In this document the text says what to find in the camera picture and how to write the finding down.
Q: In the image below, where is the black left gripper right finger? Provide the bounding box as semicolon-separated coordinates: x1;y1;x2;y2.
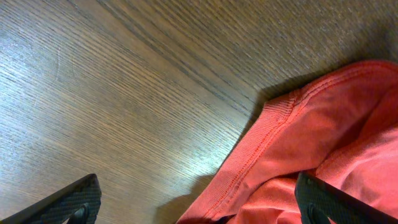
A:
294;172;397;224

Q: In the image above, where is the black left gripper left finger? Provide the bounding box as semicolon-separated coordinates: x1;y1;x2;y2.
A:
1;174;101;224

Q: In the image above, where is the orange polo shirt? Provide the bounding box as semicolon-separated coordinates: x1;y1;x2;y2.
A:
179;60;397;223

